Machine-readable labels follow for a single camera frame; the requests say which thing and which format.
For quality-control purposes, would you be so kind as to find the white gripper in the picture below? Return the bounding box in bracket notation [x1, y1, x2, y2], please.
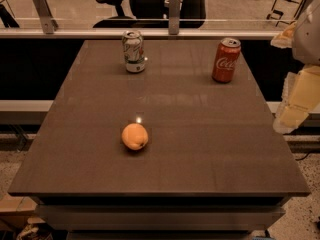
[270, 0, 320, 134]

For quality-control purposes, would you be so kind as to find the red coke can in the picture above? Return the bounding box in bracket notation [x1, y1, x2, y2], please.
[212, 37, 241, 83]

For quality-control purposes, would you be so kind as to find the white green soda can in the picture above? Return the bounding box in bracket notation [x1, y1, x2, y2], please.
[122, 30, 145, 73]

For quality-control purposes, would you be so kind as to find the wooden stool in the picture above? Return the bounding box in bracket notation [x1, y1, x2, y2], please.
[266, 0, 304, 26]

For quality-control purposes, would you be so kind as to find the black office chair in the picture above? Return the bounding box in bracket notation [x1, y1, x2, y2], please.
[93, 0, 206, 28]

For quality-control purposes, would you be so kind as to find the orange fruit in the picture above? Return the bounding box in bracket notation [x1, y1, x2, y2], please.
[121, 123, 149, 151]

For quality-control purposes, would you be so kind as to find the grey table base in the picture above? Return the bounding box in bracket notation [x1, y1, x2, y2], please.
[36, 204, 284, 240]

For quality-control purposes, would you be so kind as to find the metal railing bar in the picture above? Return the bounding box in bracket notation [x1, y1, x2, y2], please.
[0, 28, 279, 40]

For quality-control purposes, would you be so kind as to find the middle metal railing bracket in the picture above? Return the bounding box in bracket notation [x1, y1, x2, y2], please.
[168, 0, 180, 35]

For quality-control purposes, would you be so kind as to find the metal railing bracket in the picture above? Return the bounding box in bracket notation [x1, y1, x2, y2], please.
[168, 0, 180, 35]
[32, 0, 58, 34]

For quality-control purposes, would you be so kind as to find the left metal railing bracket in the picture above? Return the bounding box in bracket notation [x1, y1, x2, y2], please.
[32, 0, 58, 34]

